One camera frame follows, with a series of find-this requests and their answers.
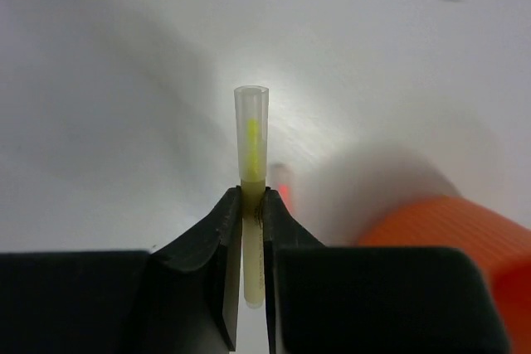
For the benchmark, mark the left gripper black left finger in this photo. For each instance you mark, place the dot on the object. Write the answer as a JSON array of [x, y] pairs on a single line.
[[182, 298]]

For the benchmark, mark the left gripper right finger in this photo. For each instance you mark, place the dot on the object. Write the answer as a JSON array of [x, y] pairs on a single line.
[[322, 299]]

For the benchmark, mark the pink thin pencil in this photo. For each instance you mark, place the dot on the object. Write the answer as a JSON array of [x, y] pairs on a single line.
[[281, 180]]

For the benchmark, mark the yellow beige stick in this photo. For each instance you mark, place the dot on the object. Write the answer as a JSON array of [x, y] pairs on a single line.
[[251, 106]]

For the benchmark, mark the orange round organizer container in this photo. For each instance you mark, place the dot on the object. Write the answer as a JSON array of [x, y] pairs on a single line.
[[499, 246]]

